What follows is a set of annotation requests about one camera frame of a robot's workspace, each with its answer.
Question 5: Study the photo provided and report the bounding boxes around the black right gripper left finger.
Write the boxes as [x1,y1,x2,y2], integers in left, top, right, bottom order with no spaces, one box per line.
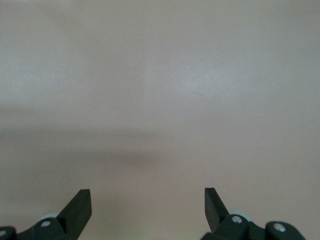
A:
[0,189,93,240]

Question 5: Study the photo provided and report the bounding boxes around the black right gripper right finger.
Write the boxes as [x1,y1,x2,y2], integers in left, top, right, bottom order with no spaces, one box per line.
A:
[202,187,307,240]

